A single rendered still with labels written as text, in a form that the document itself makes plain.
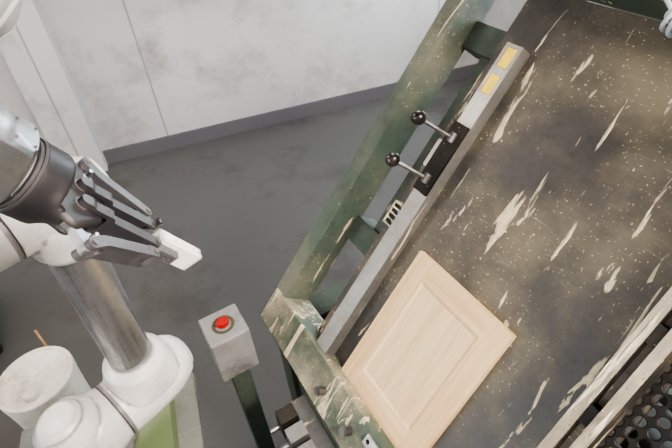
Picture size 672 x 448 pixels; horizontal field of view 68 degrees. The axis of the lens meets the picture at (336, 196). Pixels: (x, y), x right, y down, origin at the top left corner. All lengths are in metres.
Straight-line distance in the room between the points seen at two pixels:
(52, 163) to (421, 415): 1.01
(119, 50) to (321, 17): 1.50
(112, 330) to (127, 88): 2.99
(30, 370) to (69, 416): 1.19
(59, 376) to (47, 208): 1.95
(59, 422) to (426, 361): 0.84
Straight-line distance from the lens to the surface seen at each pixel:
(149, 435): 1.57
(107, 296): 1.14
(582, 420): 1.06
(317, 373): 1.47
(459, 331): 1.22
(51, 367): 2.48
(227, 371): 1.62
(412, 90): 1.42
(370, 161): 1.44
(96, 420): 1.35
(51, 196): 0.50
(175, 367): 1.39
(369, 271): 1.36
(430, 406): 1.27
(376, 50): 4.36
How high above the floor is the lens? 2.12
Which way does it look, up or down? 39 degrees down
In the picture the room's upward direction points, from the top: 5 degrees counter-clockwise
